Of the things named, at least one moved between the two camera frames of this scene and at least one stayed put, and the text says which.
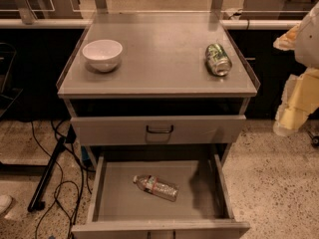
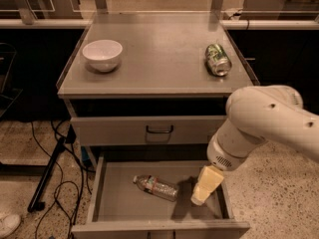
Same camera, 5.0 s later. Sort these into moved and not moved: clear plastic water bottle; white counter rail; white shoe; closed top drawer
Moved: white shoe
Not moved: white counter rail; clear plastic water bottle; closed top drawer
